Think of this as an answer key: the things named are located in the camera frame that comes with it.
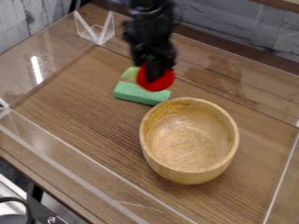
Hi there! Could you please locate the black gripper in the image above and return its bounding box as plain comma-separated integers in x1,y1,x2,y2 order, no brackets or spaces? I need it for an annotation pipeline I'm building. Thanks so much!
122,11,178,82

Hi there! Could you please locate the red plush fruit green stem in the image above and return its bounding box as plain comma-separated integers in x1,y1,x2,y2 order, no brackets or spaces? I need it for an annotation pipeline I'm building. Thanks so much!
120,64,175,92

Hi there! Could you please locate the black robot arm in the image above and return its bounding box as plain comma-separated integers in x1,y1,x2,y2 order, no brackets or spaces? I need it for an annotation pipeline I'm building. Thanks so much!
122,0,178,83

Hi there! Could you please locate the green foam block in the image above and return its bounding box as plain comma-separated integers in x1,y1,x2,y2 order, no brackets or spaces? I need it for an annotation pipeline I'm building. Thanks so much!
114,81,172,106

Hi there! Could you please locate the wooden bowl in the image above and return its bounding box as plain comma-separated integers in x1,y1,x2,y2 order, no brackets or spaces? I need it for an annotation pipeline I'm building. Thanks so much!
139,97,239,185

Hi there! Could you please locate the clear acrylic corner bracket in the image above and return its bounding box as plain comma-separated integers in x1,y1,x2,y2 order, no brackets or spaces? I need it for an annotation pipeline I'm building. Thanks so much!
74,10,115,46

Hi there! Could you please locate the clear acrylic enclosure wall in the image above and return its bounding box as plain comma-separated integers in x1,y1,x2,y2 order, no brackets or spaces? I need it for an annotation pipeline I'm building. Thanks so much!
0,16,299,224

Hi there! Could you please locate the black metal table frame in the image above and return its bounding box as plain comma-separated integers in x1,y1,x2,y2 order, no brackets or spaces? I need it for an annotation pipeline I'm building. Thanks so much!
27,182,76,224

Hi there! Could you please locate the black cable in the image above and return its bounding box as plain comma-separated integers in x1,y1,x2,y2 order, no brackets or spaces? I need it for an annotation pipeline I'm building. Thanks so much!
0,197,40,224

